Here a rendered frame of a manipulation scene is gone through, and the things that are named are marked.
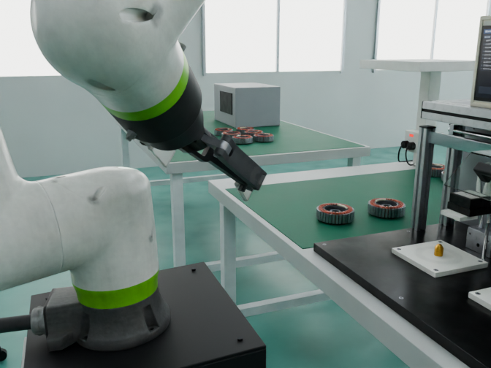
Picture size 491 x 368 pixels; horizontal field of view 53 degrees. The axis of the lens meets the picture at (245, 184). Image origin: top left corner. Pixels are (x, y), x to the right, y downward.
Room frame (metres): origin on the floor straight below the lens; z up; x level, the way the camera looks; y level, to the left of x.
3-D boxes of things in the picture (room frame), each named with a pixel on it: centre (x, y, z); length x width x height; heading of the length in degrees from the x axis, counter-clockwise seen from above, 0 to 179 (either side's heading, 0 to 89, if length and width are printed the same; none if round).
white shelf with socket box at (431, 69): (2.02, -0.71, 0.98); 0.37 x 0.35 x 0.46; 21
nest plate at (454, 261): (1.08, -0.45, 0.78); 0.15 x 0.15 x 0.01; 21
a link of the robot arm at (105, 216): (0.69, 0.21, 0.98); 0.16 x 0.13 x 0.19; 129
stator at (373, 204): (1.47, -0.44, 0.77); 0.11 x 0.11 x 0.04
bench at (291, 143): (3.25, 0.18, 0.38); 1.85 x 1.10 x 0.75; 21
